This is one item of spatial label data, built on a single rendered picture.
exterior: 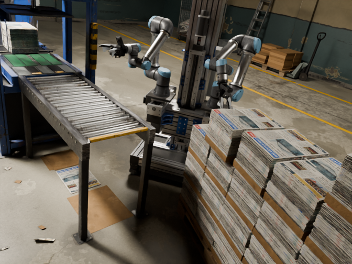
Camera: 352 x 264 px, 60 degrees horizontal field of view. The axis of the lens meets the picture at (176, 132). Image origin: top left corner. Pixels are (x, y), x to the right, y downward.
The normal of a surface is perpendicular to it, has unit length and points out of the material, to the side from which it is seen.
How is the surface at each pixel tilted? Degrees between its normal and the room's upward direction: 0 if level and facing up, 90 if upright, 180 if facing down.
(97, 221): 0
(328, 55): 90
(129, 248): 0
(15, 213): 0
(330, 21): 90
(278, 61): 90
